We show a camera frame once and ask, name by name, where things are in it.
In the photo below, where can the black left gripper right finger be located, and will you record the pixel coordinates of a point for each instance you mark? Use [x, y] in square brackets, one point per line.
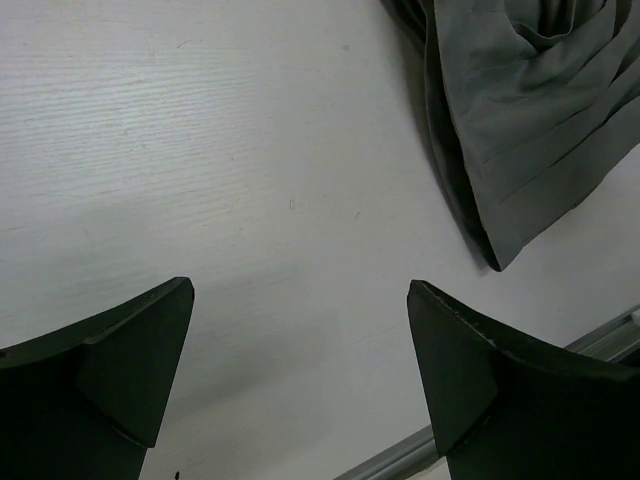
[506, 405]

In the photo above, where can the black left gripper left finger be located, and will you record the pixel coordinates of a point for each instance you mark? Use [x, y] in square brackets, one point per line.
[87, 401]

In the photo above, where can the grey pleated skirt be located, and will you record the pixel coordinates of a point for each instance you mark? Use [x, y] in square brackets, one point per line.
[529, 105]

